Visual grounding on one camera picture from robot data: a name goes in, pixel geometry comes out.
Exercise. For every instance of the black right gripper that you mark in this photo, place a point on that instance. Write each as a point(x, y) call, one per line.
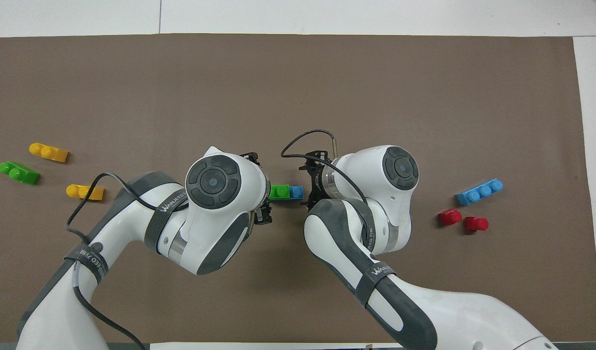
point(317, 179)

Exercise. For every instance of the green two-stud toy block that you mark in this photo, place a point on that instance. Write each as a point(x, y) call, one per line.
point(279, 192)
point(19, 173)

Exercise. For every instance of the blue three-stud toy block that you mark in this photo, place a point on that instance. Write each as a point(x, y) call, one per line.
point(297, 193)
point(479, 191)

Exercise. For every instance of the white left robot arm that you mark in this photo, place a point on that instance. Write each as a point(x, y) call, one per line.
point(210, 194)

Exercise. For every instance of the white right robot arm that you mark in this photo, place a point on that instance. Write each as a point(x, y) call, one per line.
point(375, 194)

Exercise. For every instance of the red single-stud toy block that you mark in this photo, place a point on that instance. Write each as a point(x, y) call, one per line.
point(450, 217)
point(476, 223)

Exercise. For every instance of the yellow two-stud toy block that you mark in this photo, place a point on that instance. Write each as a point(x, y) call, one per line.
point(85, 192)
point(49, 152)

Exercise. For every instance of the brown table mat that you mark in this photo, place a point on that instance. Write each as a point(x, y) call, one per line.
point(298, 87)

